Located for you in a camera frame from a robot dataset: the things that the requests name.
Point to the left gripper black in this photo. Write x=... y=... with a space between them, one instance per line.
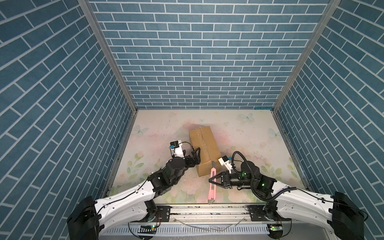
x=197 y=160

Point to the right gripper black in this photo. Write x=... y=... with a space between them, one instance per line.
x=224 y=175

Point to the pink utility knife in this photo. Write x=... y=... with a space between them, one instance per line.
x=213 y=190

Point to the brown cardboard express box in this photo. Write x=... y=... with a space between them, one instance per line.
x=204 y=139

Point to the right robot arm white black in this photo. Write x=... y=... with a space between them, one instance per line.
x=336 y=212

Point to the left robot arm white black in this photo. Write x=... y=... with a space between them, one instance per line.
x=92 y=218

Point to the right controller board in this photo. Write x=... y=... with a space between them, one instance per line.
x=275 y=231

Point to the controller board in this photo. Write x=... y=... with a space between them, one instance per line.
x=147 y=232
x=275 y=231

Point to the left controller board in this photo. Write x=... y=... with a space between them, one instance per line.
x=147 y=232

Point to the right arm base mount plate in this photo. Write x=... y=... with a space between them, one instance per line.
x=256 y=213

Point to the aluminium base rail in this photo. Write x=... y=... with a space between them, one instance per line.
x=204 y=220

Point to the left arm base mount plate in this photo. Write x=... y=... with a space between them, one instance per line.
x=162 y=215

